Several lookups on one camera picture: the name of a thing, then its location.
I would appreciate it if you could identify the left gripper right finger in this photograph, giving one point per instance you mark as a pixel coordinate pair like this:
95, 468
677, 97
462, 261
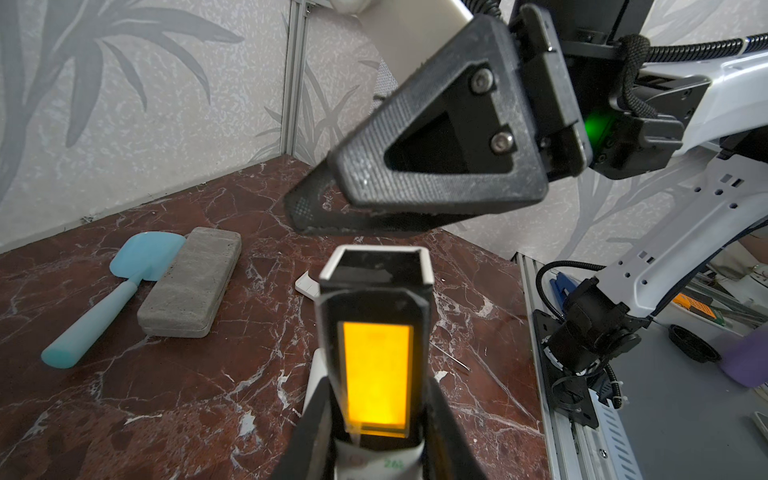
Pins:
447, 453

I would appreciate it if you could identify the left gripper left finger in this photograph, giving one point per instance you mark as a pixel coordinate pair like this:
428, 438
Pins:
309, 451

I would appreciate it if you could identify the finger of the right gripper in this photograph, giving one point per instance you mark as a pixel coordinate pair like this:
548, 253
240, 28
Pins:
456, 137
304, 206

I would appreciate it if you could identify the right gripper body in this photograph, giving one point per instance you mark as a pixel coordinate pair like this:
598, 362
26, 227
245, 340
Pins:
630, 122

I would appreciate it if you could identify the white battery cover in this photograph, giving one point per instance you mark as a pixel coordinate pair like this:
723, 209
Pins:
307, 286

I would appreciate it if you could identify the slim white remote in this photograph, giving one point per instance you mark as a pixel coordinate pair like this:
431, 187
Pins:
373, 312

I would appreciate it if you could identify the white remote control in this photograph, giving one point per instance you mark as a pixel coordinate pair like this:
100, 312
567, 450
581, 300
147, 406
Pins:
318, 371

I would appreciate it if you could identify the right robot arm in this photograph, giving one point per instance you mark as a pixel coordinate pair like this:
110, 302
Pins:
718, 182

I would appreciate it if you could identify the grey stone block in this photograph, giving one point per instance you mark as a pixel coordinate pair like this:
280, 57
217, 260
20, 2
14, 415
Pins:
185, 301

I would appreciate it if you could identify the blue black device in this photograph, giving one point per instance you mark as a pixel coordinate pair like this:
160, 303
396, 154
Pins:
562, 286

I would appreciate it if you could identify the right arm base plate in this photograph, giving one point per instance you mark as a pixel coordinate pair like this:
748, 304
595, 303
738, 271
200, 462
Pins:
566, 392

